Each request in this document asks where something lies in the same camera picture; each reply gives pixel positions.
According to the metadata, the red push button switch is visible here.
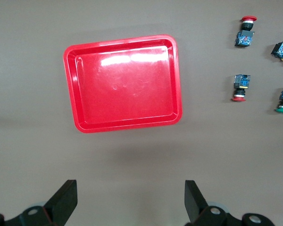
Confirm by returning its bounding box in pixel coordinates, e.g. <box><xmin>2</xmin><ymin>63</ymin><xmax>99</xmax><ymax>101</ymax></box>
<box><xmin>231</xmin><ymin>74</ymin><xmax>251</xmax><ymax>103</ymax></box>
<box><xmin>234</xmin><ymin>16</ymin><xmax>258</xmax><ymax>48</ymax></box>

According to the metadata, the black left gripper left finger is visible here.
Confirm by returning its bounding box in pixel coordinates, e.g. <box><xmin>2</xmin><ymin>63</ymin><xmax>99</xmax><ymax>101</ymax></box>
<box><xmin>4</xmin><ymin>179</ymin><xmax>78</xmax><ymax>226</ymax></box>

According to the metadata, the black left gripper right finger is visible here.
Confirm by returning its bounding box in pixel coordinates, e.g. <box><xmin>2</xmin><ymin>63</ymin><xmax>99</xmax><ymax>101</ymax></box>
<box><xmin>184</xmin><ymin>180</ymin><xmax>275</xmax><ymax>226</ymax></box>

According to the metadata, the red plastic tray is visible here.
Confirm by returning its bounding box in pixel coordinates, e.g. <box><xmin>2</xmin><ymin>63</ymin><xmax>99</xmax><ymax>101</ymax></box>
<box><xmin>63</xmin><ymin>34</ymin><xmax>183</xmax><ymax>134</ymax></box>

